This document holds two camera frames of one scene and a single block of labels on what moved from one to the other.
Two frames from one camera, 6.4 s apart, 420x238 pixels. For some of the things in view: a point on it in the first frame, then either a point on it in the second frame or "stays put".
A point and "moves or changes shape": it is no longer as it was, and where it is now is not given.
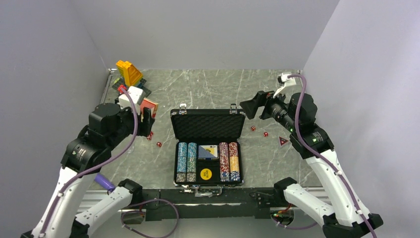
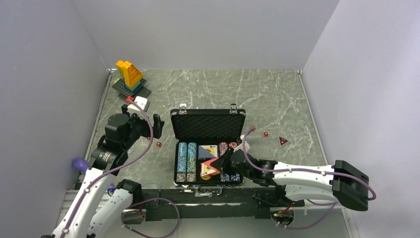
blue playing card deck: x=208 y=152 stays put
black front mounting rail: x=184 y=205 stays put
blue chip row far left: x=182 y=162 stays put
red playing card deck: x=146 y=102 moves or changes shape
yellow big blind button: x=206 y=174 stays put
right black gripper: x=250 y=106 -> x=222 y=162
